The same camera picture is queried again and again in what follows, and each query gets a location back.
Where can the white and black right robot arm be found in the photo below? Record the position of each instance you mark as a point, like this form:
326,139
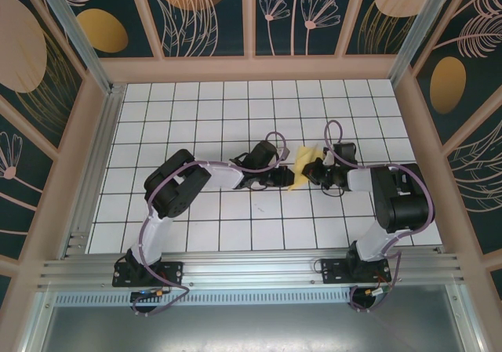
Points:
359,179

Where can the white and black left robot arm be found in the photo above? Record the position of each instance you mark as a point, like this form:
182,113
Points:
223,175

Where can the grey metal sheet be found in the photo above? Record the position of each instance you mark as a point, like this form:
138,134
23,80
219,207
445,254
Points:
251,328

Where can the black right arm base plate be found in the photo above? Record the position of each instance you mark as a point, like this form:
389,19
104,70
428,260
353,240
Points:
333,271

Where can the long aluminium base rail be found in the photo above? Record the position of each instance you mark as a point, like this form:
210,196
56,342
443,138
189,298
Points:
251,269

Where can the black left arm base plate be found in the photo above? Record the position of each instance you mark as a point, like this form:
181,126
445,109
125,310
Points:
174,267

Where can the aluminium side rail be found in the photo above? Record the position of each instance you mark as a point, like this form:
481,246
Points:
105,132

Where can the aluminium corner post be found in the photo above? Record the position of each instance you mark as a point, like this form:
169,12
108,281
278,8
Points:
77,34
421,34

